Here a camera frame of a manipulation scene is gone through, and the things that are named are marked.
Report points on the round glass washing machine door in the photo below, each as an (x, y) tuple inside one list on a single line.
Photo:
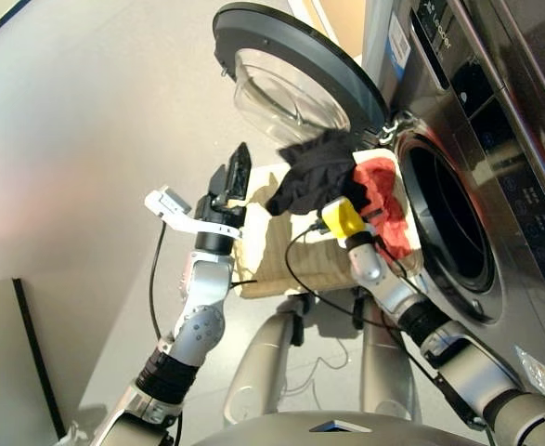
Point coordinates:
[(309, 60)]

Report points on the blue white energy label sticker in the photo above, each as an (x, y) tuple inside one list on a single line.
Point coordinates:
[(399, 39)]

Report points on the pale woven laundry basket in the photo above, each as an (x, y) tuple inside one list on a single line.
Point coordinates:
[(281, 260)]

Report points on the grey robot torso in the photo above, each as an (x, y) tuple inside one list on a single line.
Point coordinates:
[(337, 429)]

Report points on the red garment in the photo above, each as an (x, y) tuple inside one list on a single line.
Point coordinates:
[(393, 218)]

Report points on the silver robot leg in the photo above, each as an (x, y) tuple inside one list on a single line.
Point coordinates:
[(385, 362), (258, 371)]

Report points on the grey front-load washing machine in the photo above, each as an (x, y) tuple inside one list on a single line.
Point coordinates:
[(495, 209)]

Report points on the clear plastic document sticker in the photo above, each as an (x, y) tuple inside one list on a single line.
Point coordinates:
[(543, 376)]

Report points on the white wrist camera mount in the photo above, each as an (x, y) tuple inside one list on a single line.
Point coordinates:
[(174, 206)]

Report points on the black basket stand leg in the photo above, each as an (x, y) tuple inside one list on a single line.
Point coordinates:
[(359, 309), (300, 320)]

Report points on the black garment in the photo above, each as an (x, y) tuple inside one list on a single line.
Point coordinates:
[(316, 176)]

